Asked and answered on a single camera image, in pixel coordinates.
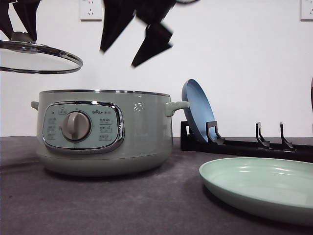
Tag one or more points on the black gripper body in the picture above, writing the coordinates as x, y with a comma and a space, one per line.
153, 11

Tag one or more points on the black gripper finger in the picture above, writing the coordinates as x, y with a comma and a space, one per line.
5, 20
157, 40
27, 10
116, 15

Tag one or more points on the glass pot lid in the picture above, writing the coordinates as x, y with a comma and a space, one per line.
21, 53

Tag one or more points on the green plate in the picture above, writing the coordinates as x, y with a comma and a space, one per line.
277, 188

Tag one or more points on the blue plate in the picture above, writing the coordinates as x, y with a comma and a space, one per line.
200, 109

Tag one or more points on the black plate rack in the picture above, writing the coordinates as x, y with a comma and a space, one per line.
190, 141

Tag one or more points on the green electric steamer pot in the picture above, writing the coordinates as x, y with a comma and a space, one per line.
105, 133

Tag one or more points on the grey table mat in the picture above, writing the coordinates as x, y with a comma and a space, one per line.
173, 200

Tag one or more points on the white wall socket left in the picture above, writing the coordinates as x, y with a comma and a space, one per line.
91, 11

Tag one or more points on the white wall socket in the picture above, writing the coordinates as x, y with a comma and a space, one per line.
305, 11
91, 11

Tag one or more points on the white wall socket right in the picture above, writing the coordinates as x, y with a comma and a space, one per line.
305, 11

